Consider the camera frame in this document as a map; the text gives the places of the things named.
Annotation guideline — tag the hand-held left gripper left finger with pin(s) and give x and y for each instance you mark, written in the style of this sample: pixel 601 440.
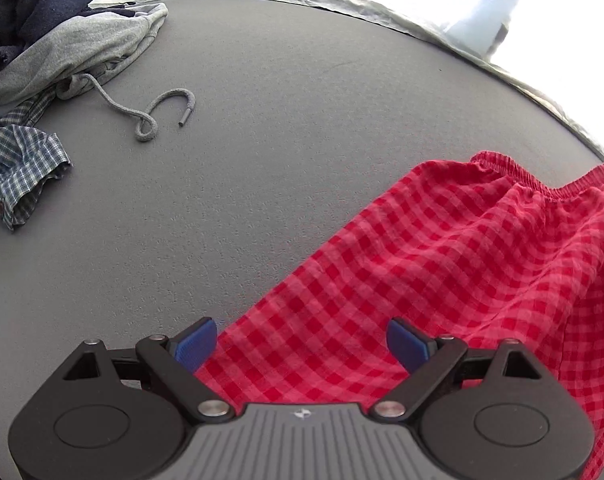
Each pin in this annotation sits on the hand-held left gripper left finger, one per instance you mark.
pixel 196 343

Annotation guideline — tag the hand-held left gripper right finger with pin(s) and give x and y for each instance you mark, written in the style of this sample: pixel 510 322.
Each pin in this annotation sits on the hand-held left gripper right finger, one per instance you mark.
pixel 406 344

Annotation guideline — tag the red checked shorts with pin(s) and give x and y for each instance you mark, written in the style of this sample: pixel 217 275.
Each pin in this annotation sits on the red checked shorts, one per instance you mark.
pixel 447 280

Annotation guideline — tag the blue plaid shirt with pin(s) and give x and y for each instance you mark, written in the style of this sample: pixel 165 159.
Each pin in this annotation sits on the blue plaid shirt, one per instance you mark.
pixel 19 160

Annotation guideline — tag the grey hooded sweatshirt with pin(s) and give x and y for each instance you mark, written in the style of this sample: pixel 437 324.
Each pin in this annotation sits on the grey hooded sweatshirt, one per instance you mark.
pixel 77 45

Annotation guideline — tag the dark navy garment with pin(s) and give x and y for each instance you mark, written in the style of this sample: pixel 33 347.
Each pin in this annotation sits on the dark navy garment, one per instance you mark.
pixel 27 5

